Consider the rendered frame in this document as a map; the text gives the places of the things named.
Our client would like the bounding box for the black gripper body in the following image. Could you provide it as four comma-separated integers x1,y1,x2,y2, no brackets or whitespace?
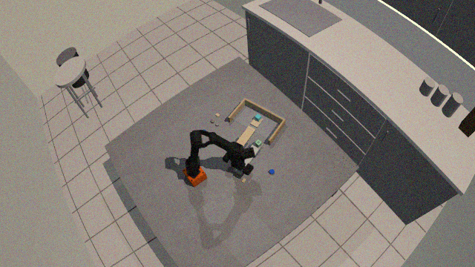
223,153,254,175

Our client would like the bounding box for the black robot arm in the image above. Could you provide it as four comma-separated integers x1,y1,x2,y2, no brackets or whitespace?
185,130,255,179

